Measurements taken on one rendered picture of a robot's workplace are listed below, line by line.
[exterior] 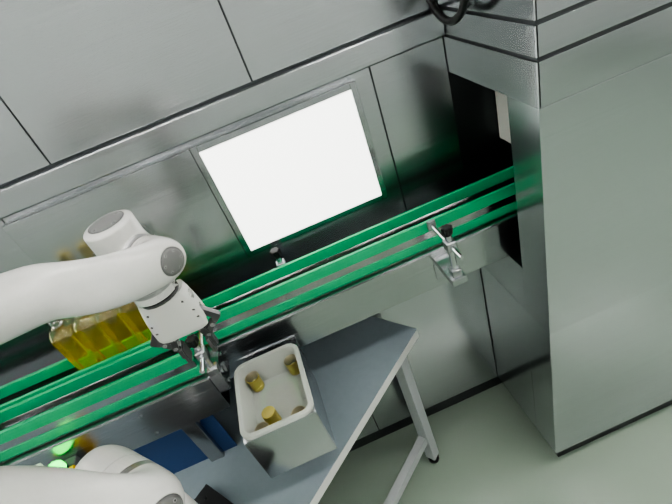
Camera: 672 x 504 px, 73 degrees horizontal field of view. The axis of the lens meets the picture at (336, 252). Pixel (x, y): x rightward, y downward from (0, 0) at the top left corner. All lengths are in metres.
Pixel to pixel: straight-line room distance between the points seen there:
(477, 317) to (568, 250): 0.65
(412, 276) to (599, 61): 0.64
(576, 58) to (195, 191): 0.87
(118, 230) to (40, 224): 0.52
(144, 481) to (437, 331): 1.17
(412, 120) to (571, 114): 0.42
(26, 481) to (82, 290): 0.28
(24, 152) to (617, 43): 1.24
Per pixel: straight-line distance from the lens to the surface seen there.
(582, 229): 1.23
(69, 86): 1.19
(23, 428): 1.35
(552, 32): 0.97
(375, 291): 1.24
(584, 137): 1.10
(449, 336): 1.81
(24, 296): 0.74
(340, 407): 1.36
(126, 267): 0.72
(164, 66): 1.15
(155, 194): 1.21
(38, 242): 1.32
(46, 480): 0.86
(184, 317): 0.90
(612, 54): 1.07
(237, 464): 1.40
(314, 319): 1.24
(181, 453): 1.43
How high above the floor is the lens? 1.82
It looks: 35 degrees down
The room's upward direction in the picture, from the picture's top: 22 degrees counter-clockwise
